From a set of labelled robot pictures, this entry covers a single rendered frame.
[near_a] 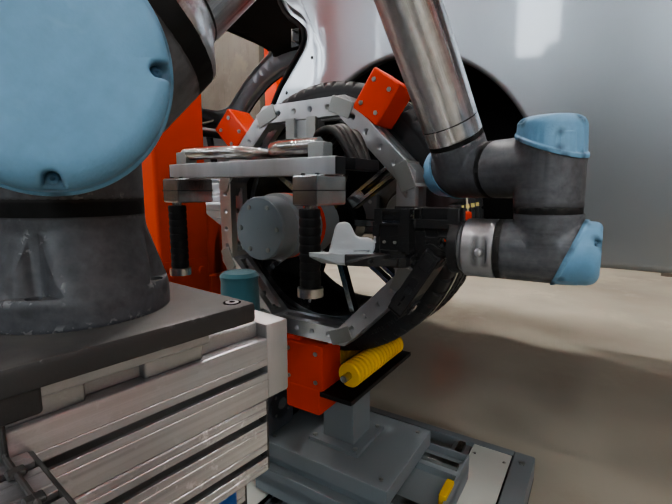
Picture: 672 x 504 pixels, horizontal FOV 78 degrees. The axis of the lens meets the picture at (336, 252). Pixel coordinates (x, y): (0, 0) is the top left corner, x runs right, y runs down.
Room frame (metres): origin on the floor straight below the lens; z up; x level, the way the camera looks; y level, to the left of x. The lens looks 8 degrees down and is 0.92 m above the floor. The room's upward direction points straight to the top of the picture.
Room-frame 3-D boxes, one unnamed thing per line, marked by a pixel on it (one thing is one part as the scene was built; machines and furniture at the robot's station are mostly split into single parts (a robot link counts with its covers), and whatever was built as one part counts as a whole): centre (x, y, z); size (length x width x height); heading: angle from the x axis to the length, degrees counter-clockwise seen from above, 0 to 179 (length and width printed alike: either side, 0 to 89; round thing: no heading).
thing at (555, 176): (0.50, -0.24, 0.95); 0.11 x 0.08 x 0.11; 30
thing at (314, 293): (0.68, 0.04, 0.83); 0.04 x 0.04 x 0.16
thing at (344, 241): (0.57, -0.01, 0.85); 0.09 x 0.03 x 0.06; 94
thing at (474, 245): (0.53, -0.18, 0.85); 0.08 x 0.05 x 0.08; 148
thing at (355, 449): (1.11, -0.03, 0.32); 0.40 x 0.30 x 0.28; 57
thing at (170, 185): (0.89, 0.31, 0.93); 0.09 x 0.05 x 0.05; 147
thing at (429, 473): (1.08, -0.08, 0.13); 0.50 x 0.36 x 0.10; 57
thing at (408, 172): (0.97, 0.06, 0.85); 0.54 x 0.07 x 0.54; 57
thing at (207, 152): (0.92, 0.21, 1.03); 0.19 x 0.18 x 0.11; 147
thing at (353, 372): (0.99, -0.10, 0.51); 0.29 x 0.06 x 0.06; 147
